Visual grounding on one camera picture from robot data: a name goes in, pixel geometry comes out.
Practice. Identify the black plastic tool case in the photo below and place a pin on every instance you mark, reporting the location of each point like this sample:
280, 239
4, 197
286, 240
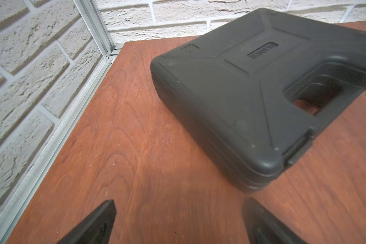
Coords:
257, 91

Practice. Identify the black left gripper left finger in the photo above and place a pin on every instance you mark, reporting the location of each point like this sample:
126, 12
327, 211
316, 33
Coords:
96, 228

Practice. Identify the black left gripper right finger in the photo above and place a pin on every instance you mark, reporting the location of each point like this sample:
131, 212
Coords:
263, 227

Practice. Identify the aluminium frame corner post left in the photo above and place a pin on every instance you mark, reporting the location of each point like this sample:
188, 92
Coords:
92, 18

